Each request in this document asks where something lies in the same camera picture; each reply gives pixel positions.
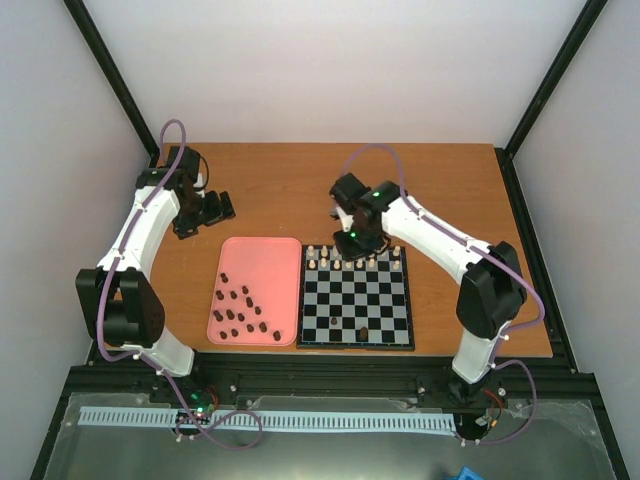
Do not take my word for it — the black white chess board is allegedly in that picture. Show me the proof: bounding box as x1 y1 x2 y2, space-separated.
296 245 415 351

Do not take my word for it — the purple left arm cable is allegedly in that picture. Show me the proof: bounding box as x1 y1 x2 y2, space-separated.
95 118 264 450

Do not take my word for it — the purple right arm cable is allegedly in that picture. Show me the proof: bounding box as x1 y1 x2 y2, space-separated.
345 143 546 447

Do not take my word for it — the blue plastic object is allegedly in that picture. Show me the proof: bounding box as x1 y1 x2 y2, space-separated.
446 467 484 480

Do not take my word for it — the light blue cable duct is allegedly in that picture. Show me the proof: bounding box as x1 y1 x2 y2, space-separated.
77 406 456 436

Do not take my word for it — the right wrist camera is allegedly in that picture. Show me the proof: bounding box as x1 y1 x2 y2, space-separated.
329 173 370 214

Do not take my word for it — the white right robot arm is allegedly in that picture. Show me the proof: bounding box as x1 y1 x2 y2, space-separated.
329 174 527 398

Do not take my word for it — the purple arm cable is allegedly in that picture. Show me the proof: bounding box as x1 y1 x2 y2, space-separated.
95 118 264 450
345 143 546 447

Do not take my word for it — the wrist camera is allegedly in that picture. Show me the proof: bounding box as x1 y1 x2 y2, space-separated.
165 146 208 188
329 173 370 214

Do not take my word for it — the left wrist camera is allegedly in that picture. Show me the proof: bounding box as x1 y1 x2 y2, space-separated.
165 146 208 188

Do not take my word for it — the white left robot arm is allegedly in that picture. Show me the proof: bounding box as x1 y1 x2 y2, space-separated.
75 168 235 403

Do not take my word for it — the black aluminium frame rail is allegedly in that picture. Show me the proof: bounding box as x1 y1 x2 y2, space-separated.
64 352 599 416

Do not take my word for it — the pink plastic tray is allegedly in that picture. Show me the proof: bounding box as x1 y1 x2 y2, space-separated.
207 237 302 348

